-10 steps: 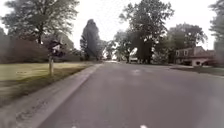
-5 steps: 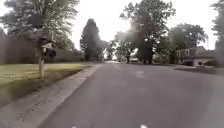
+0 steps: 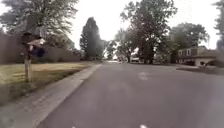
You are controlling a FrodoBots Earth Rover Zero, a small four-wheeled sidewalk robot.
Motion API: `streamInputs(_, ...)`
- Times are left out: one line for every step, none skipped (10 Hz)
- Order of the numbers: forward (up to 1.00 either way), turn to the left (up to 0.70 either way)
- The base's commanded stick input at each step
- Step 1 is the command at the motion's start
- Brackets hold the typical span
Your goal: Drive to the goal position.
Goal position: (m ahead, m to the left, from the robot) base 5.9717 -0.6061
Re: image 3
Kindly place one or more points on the white vehicle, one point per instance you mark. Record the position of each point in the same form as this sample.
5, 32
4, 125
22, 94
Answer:
135, 60

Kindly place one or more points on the dark conical tree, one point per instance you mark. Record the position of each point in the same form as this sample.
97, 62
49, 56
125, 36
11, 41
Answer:
90, 38

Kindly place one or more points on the grey asphalt road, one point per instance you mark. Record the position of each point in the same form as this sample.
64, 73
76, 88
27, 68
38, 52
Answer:
140, 96

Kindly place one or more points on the tall large tree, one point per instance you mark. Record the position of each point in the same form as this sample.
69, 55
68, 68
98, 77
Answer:
146, 33

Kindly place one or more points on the dry grass lawn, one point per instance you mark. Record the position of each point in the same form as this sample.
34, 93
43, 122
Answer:
50, 71

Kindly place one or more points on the pale concrete kerb strip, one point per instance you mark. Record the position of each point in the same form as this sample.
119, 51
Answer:
43, 100

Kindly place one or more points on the wide green tree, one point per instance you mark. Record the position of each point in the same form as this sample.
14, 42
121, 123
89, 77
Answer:
188, 35

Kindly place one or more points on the two-storey house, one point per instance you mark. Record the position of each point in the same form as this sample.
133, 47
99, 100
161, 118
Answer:
193, 53

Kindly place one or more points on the spreading leafy tree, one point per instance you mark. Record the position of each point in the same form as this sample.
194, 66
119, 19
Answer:
43, 13

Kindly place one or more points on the dark grass verge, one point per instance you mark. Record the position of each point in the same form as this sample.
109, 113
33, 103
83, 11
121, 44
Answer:
203, 70

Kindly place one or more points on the brown wooden fence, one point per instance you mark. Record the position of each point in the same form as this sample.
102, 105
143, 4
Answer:
10, 50

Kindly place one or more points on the mailbox on wooden post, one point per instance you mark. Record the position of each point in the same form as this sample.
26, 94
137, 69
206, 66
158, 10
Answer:
28, 66

